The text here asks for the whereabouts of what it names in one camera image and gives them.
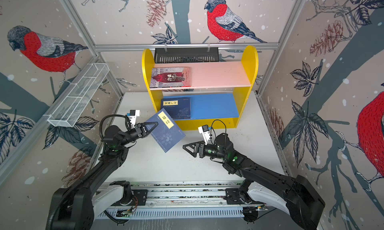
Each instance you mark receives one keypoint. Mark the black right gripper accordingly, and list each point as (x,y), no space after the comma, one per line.
(201,148)

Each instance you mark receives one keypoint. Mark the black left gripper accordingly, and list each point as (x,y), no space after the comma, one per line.
(141,131)

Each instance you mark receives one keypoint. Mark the navy book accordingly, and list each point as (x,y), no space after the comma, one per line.
(177,108)
(167,134)

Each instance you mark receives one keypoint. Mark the red illustrated book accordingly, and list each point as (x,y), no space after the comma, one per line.
(169,77)

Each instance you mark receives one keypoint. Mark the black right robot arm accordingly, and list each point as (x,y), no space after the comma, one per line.
(295,196)

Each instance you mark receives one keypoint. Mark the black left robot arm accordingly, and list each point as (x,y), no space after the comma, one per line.
(72,208)

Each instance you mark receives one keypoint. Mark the yellow shelf with coloured boards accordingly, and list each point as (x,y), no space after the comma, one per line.
(219,91)

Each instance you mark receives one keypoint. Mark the black perforated tray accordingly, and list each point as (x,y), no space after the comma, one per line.
(186,55)

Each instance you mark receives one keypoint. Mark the aluminium top crossbar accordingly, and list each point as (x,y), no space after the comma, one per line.
(220,46)

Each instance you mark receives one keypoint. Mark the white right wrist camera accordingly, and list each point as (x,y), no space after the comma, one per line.
(206,133)

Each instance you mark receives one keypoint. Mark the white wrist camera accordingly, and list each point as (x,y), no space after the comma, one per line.
(206,133)
(132,116)

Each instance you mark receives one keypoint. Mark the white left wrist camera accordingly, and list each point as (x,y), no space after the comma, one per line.
(132,116)

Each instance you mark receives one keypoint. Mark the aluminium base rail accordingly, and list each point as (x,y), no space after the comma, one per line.
(182,200)

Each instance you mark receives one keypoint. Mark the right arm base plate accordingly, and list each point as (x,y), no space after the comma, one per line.
(234,197)

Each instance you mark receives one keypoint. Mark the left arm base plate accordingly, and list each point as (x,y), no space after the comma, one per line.
(138,198)

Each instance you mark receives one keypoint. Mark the white wire mesh basket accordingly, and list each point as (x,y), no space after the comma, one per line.
(80,92)

